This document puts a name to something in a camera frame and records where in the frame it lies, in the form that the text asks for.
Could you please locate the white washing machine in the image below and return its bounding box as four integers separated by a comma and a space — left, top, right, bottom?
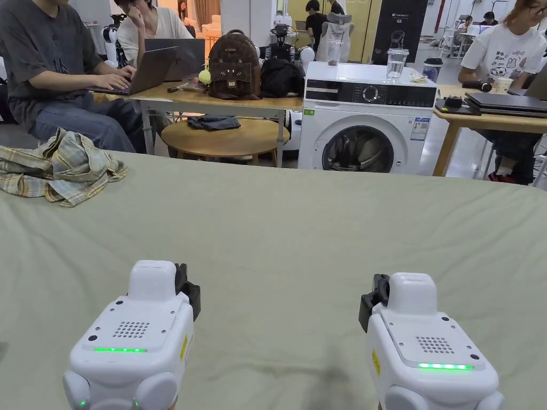
297, 48, 439, 175

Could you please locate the white robot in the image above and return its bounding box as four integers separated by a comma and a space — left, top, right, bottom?
101, 12, 129, 70

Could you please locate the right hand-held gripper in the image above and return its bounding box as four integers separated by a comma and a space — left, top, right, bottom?
358, 272, 505, 410

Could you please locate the grey office chair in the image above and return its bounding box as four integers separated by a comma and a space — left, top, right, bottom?
319, 12, 356, 66

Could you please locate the bed with pale green sheet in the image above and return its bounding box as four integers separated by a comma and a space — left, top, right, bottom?
0, 148, 547, 410

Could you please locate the black standing banner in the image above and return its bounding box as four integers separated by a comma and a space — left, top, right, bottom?
370, 0, 429, 66

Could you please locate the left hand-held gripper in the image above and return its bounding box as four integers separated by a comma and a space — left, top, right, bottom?
62, 259, 201, 410

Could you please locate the black robot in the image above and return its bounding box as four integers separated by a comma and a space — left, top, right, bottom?
264, 25, 318, 65

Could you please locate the plaid shirt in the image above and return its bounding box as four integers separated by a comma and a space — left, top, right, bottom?
0, 127, 128, 208

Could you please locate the round low wooden table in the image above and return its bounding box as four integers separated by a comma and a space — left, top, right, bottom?
160, 116, 291, 167

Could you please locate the wooden desk with laptops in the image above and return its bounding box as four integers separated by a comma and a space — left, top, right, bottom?
87, 29, 307, 168
432, 64, 547, 178

